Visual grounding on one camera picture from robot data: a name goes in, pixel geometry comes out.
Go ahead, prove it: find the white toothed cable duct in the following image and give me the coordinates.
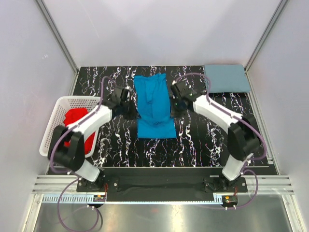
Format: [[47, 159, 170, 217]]
[[42, 194, 106, 204]]

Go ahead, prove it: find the red t-shirt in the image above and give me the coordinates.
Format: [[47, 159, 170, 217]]
[[63, 108, 97, 158]]

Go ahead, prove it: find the right aluminium frame post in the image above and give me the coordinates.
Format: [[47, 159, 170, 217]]
[[244, 0, 290, 73]]

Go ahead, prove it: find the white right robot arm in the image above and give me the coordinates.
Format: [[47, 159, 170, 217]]
[[170, 81, 261, 192]]

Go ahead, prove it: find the white plastic laundry basket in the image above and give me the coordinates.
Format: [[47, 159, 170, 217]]
[[39, 96, 100, 157]]

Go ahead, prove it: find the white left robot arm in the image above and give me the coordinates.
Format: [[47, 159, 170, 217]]
[[47, 86, 140, 191]]

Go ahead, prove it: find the aluminium frame post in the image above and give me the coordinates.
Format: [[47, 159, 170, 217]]
[[34, 0, 79, 74], [244, 0, 290, 73]]

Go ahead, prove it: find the aluminium front rail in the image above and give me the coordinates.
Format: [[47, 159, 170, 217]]
[[32, 175, 294, 205]]

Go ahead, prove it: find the bright blue t-shirt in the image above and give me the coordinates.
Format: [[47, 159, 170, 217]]
[[134, 73, 176, 139]]

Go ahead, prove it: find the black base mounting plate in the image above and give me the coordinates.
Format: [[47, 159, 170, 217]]
[[77, 167, 248, 203]]

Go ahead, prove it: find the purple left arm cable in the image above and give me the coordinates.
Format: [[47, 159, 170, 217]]
[[51, 76, 119, 231]]

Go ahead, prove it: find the left aluminium frame post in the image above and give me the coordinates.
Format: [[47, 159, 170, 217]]
[[34, 0, 79, 74]]

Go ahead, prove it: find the folded light blue t-shirt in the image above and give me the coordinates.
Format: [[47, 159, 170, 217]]
[[204, 64, 251, 93]]

